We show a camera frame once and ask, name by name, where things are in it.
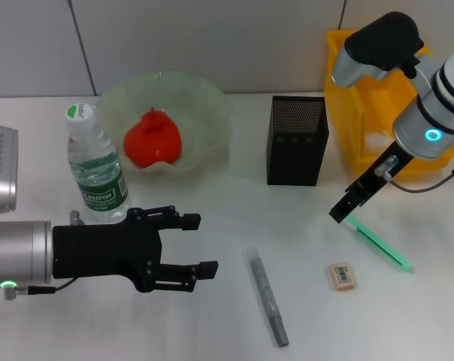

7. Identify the green white pen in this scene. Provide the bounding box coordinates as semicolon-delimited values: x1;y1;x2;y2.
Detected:
345;214;414;272

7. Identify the orange fruit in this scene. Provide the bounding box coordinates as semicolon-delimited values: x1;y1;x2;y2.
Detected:
122;107;183;169

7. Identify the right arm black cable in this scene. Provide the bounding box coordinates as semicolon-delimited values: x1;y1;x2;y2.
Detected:
375;154;454;193

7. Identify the yellow plastic bin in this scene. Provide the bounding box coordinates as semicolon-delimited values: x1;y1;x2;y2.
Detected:
323;29;454;177

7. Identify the pale green wavy fruit bowl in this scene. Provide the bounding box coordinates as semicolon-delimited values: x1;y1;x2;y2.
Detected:
97;71;235;182

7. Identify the clear green-label water bottle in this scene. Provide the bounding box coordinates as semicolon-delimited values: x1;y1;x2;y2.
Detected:
64;102;132;223

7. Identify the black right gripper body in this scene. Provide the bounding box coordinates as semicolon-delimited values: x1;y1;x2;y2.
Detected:
345;144;416;206

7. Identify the white paper ball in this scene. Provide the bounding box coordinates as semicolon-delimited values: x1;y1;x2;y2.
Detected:
366;130;395;151

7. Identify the beige barcode eraser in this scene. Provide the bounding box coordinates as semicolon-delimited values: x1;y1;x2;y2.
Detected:
328;262;356;292

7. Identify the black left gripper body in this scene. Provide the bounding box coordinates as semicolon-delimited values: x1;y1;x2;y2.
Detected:
53;208;164;293

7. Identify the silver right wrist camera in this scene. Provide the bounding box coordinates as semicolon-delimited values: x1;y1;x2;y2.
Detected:
331;11;425;89

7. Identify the grey marker pen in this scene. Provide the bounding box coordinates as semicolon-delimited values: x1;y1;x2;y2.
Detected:
244;247;290;347

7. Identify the black mesh pen holder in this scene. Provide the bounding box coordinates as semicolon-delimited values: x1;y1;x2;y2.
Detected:
266;95;331;187

